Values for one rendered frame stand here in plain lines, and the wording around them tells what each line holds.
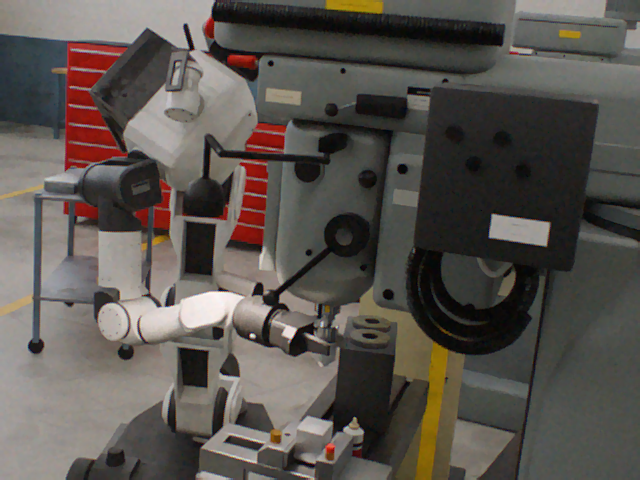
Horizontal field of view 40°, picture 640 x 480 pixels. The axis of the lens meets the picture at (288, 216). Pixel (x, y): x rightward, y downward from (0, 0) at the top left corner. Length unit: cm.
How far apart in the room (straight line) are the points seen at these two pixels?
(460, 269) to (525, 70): 32
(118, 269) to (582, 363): 96
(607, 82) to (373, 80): 34
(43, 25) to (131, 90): 1073
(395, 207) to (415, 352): 208
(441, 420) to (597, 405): 218
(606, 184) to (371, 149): 36
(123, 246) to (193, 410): 75
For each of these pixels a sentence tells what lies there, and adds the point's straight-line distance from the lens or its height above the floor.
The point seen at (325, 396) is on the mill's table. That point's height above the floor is 92.
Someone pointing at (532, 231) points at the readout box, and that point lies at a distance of 111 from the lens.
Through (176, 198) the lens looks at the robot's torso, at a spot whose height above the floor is 132.
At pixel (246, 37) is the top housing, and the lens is 143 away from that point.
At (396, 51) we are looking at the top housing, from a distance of 136.
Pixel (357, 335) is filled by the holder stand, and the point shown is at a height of 112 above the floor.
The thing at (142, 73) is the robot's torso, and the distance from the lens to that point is 195.
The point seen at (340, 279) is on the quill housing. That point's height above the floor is 137.
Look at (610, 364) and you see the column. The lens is 135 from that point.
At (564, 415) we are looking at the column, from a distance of 138.
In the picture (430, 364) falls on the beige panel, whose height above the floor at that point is 54.
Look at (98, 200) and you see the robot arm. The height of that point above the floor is 138.
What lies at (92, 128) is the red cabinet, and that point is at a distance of 704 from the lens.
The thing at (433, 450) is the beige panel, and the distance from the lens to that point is 357.
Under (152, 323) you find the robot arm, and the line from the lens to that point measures 182.
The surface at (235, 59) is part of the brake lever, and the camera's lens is 168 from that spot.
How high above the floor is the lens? 179
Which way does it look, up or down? 13 degrees down
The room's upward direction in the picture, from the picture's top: 5 degrees clockwise
